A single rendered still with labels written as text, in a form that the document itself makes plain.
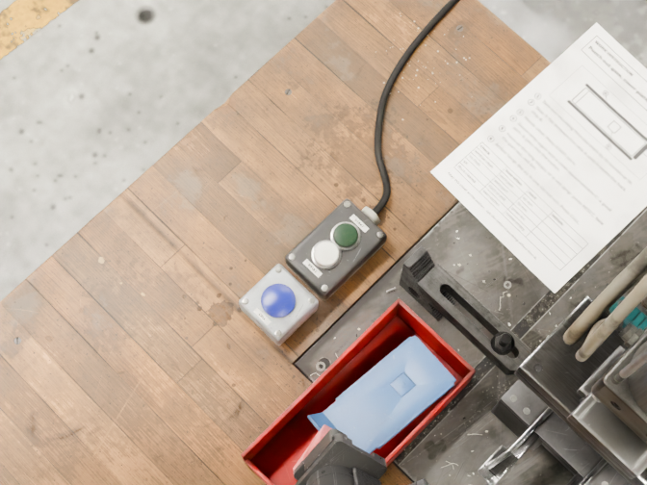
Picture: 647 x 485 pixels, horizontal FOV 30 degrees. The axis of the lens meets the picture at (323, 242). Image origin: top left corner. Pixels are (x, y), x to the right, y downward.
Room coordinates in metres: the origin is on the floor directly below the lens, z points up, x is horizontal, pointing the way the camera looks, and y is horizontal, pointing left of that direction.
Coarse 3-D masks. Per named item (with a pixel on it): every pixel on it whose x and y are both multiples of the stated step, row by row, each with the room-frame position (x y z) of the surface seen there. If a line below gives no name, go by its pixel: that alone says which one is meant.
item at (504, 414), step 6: (498, 402) 0.23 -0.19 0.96; (498, 408) 0.22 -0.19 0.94; (504, 408) 0.22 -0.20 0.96; (498, 414) 0.22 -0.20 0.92; (504, 414) 0.22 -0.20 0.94; (510, 414) 0.21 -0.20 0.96; (504, 420) 0.21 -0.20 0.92; (510, 420) 0.21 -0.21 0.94; (516, 420) 0.21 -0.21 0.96; (510, 426) 0.21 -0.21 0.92; (516, 426) 0.20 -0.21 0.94; (522, 426) 0.20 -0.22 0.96; (516, 432) 0.20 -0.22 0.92; (522, 432) 0.20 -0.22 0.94; (534, 444) 0.18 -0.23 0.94; (540, 444) 0.18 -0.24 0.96; (552, 450) 0.17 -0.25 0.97; (564, 462) 0.16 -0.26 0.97; (570, 468) 0.15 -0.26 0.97
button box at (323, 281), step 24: (456, 0) 0.75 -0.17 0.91; (432, 24) 0.72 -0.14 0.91; (408, 48) 0.68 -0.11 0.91; (384, 96) 0.62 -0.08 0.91; (384, 168) 0.52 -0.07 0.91; (384, 192) 0.49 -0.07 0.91; (336, 216) 0.46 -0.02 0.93; (360, 216) 0.46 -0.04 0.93; (312, 240) 0.43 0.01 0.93; (360, 240) 0.43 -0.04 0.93; (384, 240) 0.43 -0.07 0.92; (288, 264) 0.40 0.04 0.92; (312, 264) 0.40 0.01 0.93; (336, 264) 0.40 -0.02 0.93; (360, 264) 0.40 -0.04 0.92; (312, 288) 0.37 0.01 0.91; (336, 288) 0.37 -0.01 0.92
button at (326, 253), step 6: (318, 246) 0.42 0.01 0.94; (324, 246) 0.42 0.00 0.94; (330, 246) 0.42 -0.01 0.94; (336, 246) 0.42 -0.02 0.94; (318, 252) 0.41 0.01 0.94; (324, 252) 0.41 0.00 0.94; (330, 252) 0.41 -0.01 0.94; (336, 252) 0.41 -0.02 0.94; (318, 258) 0.40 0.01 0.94; (324, 258) 0.40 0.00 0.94; (330, 258) 0.40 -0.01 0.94; (336, 258) 0.40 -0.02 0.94; (324, 264) 0.39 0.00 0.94; (330, 264) 0.39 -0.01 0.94
